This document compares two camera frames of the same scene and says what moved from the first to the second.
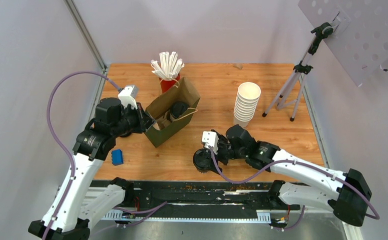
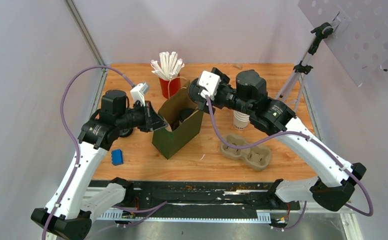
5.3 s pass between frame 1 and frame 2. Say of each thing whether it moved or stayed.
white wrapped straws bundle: stayed
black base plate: stayed
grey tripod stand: stayed
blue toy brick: stayed
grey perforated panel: stayed
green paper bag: moved
